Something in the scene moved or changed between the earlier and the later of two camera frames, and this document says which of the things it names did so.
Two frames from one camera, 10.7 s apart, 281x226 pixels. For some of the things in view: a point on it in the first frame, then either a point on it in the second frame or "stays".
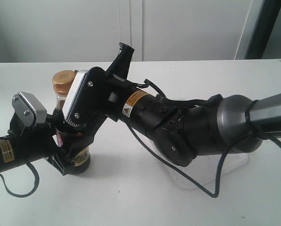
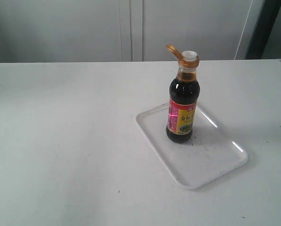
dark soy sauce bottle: [73, 142] -> [184, 95]
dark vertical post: [269, 11] stays
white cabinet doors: [52, 31] stays
